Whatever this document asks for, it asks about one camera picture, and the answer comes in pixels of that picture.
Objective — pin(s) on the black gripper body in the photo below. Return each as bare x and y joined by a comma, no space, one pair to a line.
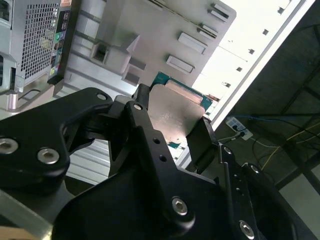
112,212

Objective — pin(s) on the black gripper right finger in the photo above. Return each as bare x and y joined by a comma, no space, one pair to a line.
200,145

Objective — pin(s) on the silver-topped CPU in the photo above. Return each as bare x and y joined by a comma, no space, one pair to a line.
172,112

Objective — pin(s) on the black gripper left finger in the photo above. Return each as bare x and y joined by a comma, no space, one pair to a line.
37,125

